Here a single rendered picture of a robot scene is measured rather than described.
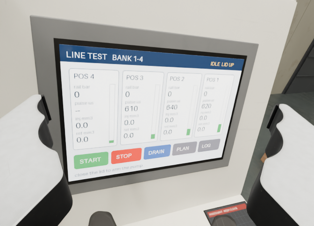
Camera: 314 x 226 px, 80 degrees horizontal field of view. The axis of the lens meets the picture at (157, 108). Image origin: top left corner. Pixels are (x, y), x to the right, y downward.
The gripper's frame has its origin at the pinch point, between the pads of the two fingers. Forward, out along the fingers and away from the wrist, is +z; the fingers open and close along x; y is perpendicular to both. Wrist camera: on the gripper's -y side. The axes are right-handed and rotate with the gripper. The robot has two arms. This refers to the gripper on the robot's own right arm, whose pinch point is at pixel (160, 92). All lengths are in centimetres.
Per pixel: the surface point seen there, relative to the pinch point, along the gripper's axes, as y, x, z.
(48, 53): 3.8, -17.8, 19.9
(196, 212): 50, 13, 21
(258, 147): 166, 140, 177
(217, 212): 50, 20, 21
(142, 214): 45.6, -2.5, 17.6
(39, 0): -3.7, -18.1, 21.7
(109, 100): 12.8, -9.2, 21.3
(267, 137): 169, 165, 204
